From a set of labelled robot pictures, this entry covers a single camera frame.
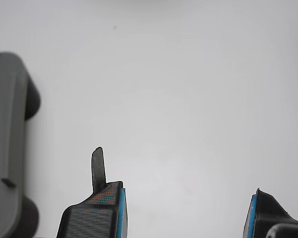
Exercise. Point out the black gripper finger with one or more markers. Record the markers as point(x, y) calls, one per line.
point(265, 210)
point(94, 220)

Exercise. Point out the grey holder with black legs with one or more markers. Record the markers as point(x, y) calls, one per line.
point(7, 138)

